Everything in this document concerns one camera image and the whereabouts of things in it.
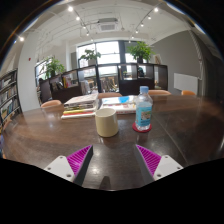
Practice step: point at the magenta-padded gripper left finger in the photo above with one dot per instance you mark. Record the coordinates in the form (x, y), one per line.
(61, 168)

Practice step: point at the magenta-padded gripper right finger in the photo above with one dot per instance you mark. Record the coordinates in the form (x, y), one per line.
(166, 166)

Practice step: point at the clear blue-capped water bottle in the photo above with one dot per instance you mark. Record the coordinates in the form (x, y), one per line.
(144, 113)

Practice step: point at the cream ceramic cup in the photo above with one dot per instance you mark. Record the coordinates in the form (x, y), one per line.
(106, 125)

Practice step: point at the orange chairs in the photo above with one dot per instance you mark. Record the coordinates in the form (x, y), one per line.
(51, 103)

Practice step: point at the stack of books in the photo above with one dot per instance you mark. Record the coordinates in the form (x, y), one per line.
(81, 101)

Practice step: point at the low dark shelf unit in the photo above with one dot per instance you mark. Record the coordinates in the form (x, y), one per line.
(131, 87)

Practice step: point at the tall dark bookshelf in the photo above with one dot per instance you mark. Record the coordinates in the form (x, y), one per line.
(8, 96)

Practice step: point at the person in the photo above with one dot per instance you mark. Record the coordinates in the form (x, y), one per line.
(141, 72)

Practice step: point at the green potted plant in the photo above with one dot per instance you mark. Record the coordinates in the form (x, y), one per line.
(90, 55)
(54, 66)
(140, 50)

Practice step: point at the ceiling air conditioner unit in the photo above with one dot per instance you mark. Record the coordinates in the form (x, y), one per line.
(108, 26)

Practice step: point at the ceiling spot lights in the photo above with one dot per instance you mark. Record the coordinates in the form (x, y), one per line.
(70, 9)

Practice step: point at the white wall radiator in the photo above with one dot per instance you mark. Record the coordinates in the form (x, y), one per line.
(186, 83)

